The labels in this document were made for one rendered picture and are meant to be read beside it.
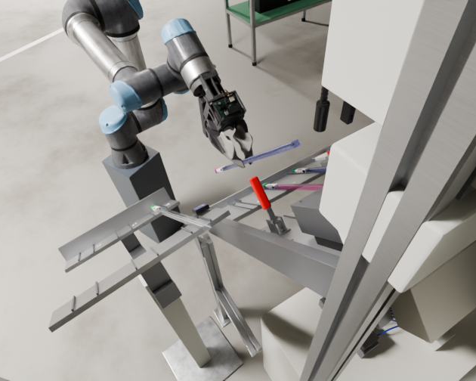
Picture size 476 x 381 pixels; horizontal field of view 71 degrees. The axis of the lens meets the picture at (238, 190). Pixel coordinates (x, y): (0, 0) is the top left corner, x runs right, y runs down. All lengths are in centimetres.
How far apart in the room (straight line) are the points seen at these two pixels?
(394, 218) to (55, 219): 213
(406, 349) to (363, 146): 81
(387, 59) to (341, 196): 9
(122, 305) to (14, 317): 52
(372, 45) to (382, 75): 2
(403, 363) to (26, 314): 163
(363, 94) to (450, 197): 8
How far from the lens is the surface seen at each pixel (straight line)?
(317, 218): 45
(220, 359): 156
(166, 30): 83
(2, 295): 211
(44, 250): 213
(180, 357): 159
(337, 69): 23
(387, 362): 97
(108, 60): 94
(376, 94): 21
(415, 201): 18
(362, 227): 23
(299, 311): 96
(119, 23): 119
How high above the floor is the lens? 152
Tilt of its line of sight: 50 degrees down
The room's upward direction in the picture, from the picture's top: 6 degrees counter-clockwise
